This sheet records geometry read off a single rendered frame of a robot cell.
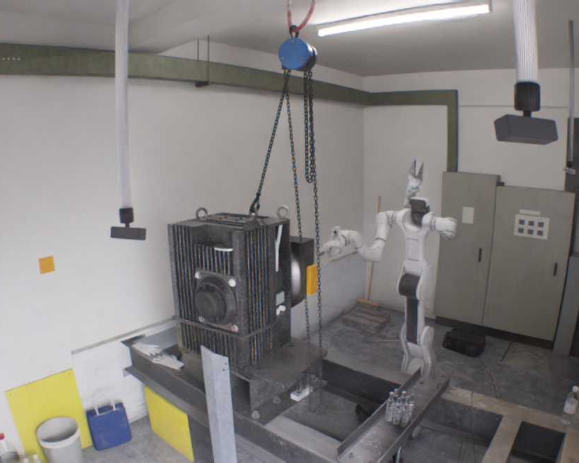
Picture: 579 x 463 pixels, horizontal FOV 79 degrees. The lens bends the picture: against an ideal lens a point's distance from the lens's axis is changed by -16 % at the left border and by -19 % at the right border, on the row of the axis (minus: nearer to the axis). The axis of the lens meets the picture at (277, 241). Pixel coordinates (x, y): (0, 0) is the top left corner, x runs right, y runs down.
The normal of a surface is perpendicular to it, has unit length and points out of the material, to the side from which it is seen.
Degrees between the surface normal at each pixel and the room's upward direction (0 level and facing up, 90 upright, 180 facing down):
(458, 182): 90
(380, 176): 90
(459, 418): 90
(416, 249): 100
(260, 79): 90
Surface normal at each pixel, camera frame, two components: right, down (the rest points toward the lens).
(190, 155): 0.75, 0.13
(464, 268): -0.66, 0.18
